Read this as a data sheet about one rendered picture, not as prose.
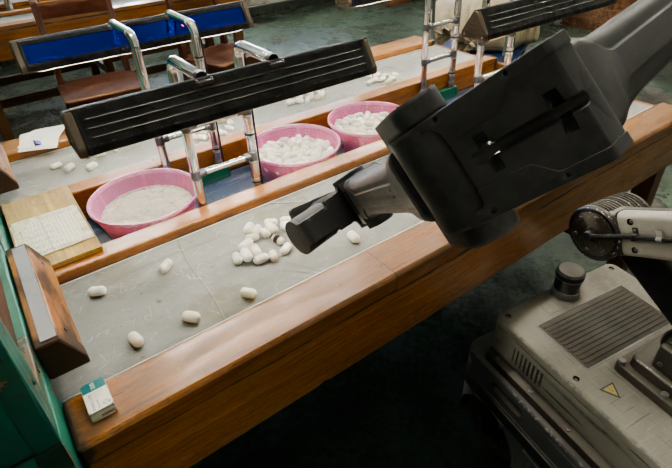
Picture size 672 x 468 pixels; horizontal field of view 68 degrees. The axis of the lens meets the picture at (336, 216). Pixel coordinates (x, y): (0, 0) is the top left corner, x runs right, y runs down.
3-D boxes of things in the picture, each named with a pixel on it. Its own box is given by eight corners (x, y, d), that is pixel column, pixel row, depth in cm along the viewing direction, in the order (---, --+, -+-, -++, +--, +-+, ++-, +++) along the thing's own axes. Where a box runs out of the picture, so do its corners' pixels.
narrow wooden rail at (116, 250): (564, 104, 188) (570, 76, 182) (44, 328, 103) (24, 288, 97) (551, 100, 192) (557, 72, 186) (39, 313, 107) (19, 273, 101)
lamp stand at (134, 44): (231, 175, 149) (203, 18, 124) (166, 198, 140) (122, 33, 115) (205, 153, 162) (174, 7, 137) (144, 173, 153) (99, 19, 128)
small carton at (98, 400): (118, 410, 73) (114, 402, 72) (93, 424, 72) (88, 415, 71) (106, 383, 78) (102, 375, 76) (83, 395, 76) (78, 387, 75)
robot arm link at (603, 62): (622, 208, 24) (512, 31, 24) (441, 259, 36) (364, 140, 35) (808, -19, 48) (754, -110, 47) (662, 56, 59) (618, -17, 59)
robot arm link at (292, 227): (398, 211, 72) (366, 161, 72) (341, 254, 67) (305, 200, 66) (359, 228, 83) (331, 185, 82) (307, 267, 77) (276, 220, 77)
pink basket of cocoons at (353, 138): (428, 146, 160) (430, 118, 155) (363, 172, 148) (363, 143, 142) (374, 120, 178) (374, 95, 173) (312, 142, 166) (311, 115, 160)
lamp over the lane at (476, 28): (618, 3, 155) (624, -22, 151) (484, 42, 126) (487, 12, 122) (593, -1, 161) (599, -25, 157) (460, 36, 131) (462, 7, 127)
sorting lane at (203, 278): (651, 111, 164) (653, 105, 163) (67, 411, 79) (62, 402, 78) (568, 88, 185) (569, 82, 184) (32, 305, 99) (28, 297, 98)
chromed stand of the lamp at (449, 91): (456, 95, 195) (469, -31, 170) (419, 109, 185) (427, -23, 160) (422, 83, 208) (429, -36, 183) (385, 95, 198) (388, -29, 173)
